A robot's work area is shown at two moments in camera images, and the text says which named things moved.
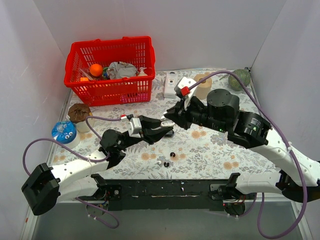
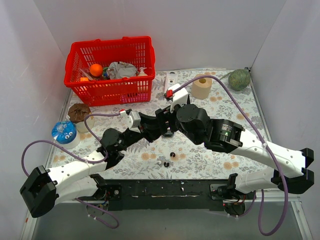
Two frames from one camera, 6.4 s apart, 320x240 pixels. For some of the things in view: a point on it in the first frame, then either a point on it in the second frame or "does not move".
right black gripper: [188, 113] to [164, 121]
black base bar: [167, 194] does not move
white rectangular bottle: [171, 82] does not move
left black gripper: [144, 129] does not move
